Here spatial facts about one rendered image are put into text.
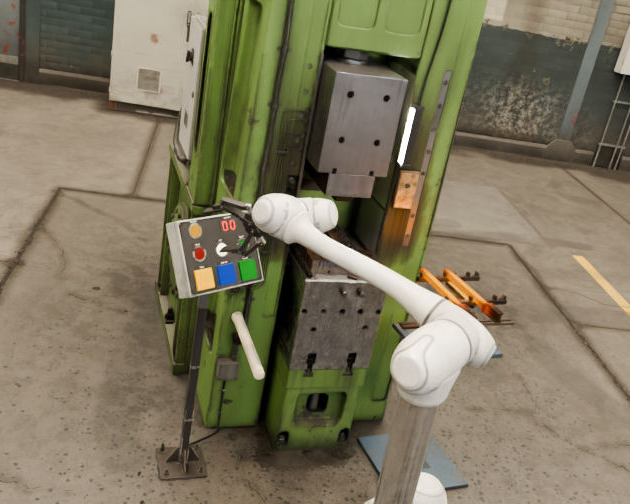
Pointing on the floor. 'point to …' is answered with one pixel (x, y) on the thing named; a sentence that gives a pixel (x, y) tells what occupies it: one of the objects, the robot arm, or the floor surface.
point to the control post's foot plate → (169, 465)
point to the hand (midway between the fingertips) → (216, 230)
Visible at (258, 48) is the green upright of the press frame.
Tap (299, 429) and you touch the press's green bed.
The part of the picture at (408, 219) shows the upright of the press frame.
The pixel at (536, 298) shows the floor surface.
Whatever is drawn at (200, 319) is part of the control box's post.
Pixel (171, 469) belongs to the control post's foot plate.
